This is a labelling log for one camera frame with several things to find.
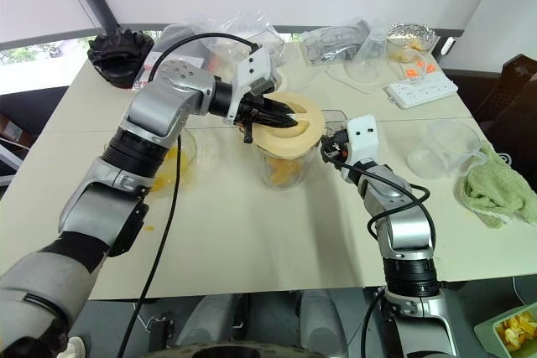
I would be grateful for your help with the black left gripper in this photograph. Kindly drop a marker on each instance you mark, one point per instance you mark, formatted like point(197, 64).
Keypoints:
point(251, 108)

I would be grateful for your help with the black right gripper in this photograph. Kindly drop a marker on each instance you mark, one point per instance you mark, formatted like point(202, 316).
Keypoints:
point(340, 146)

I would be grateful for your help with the clear blender jar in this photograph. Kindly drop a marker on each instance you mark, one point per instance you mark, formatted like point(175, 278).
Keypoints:
point(309, 165)

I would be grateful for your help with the cream blender lid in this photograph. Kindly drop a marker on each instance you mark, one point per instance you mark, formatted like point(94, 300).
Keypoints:
point(293, 140)

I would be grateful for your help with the peeled orange segments pile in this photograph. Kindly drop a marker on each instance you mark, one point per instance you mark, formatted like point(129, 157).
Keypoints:
point(285, 173)

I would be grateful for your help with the green towel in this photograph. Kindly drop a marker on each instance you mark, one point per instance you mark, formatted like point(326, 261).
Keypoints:
point(495, 194)

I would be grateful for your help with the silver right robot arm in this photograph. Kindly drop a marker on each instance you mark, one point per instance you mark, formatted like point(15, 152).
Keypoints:
point(407, 224)

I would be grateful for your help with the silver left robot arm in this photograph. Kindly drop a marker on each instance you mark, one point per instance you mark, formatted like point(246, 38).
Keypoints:
point(159, 102)

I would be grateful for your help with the clear plastic cup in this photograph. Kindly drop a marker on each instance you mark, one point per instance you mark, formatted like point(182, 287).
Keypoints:
point(365, 65)

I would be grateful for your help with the clear glass bowl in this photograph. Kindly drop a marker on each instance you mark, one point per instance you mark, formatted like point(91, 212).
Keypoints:
point(189, 152)

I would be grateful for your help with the clear bag with plastic container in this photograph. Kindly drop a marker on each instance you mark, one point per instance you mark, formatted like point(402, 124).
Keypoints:
point(235, 27)

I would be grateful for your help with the white power strip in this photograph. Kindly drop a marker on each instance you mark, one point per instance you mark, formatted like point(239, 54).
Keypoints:
point(419, 91)

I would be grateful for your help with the orange plug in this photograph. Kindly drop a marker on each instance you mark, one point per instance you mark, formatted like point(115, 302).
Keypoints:
point(412, 74)
point(428, 68)

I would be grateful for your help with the clear measuring cup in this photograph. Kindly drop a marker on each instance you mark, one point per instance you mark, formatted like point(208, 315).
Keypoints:
point(444, 152)

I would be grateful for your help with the peeled orange segment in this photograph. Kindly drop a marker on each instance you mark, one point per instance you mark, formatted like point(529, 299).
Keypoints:
point(164, 182)

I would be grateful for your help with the bag with red-white boxes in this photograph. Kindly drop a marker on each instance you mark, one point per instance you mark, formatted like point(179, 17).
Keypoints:
point(168, 41)

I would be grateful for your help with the small white device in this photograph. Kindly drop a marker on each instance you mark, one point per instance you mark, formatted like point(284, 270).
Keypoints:
point(447, 45)

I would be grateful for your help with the grey rounded shape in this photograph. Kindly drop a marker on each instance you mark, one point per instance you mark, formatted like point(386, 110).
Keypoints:
point(321, 320)
point(210, 320)

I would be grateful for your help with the black ribbed plastic part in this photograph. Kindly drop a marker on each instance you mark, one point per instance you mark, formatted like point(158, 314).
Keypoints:
point(117, 60)

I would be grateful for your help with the small orange scrap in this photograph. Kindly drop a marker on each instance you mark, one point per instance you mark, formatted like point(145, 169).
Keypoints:
point(149, 228)

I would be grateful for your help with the green plastic box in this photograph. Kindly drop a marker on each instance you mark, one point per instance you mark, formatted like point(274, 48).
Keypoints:
point(484, 330)

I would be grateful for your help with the orange pieces in green box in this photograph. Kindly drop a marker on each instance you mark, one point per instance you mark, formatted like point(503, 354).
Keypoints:
point(518, 330)

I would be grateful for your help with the white rounded object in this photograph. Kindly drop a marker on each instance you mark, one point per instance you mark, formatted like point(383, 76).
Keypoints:
point(76, 347)

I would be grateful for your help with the black metal bracket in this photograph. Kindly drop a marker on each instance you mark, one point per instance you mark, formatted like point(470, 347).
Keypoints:
point(161, 333)

